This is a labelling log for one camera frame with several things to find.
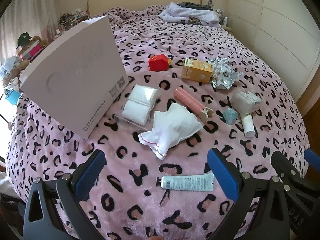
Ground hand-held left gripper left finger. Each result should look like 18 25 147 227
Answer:
22 149 107 240

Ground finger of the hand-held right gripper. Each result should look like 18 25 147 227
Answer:
304 149 320 167
271 151 320 208

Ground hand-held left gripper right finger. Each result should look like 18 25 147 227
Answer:
207 148 292 240

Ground light blue packet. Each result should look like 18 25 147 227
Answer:
222 108 238 125

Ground pink roller with wooden handle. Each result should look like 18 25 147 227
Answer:
174 88 214 123

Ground large pale pink cardboard box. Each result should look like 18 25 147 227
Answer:
19 15 130 139

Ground white hand cream tube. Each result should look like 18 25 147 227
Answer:
157 173 215 192

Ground white cloth pouch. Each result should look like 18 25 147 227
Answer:
138 103 203 160

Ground beige handheld device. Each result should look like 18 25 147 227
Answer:
230 92 262 137

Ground clear case with white pads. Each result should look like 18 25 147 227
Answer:
114 84 160 130

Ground crumpled checkered foil wrapper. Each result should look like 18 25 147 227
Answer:
208 57 244 90

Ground yellow carton box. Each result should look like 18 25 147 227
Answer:
181 58 213 83

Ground bright blue box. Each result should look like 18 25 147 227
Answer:
5 90 21 103

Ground small red paper box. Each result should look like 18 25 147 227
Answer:
148 54 172 72

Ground brown plush toy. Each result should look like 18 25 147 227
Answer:
31 35 47 47
4 59 30 85

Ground pink storage box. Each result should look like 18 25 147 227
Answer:
19 42 43 62

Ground light blue crumpled cloth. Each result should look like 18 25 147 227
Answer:
0 56 22 74

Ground pink leopard print blanket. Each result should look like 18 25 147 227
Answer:
5 4 310 240

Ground cream wardrobe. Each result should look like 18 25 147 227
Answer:
226 0 320 100

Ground black baseball cap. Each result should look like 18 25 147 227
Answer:
16 32 33 48

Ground shelf with cosmetics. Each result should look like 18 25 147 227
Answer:
59 9 89 34

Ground folded pale lilac clothes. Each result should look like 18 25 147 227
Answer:
159 2 222 27

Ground sheer white curtain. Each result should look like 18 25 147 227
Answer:
0 0 60 63

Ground dark folded clothing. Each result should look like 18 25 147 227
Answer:
177 1 214 11

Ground window with wooden frame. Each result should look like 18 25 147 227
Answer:
0 80 15 160

